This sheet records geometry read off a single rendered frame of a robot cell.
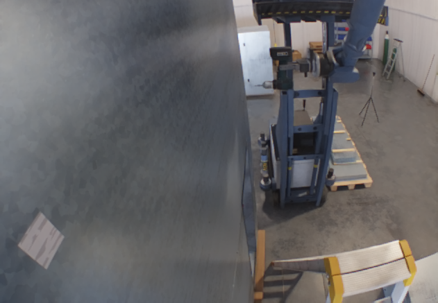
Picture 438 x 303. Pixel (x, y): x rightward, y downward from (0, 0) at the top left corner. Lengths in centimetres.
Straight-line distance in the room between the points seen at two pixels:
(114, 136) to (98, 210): 7
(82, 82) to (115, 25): 8
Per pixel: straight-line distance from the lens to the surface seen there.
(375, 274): 92
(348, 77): 126
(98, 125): 21
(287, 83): 123
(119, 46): 26
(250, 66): 702
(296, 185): 385
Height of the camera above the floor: 310
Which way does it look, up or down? 34 degrees down
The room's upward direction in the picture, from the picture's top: 11 degrees counter-clockwise
